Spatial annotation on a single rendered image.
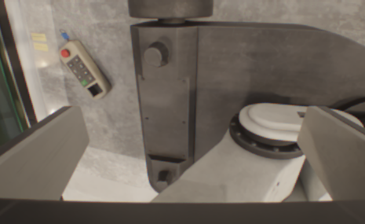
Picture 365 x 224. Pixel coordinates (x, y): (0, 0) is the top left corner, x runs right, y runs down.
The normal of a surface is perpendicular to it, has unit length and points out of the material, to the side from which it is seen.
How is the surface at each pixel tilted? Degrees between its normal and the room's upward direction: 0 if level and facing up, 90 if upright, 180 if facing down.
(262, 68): 0
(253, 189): 90
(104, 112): 0
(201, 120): 0
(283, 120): 90
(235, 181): 90
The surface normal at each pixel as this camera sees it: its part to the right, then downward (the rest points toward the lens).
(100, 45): -0.21, 0.47
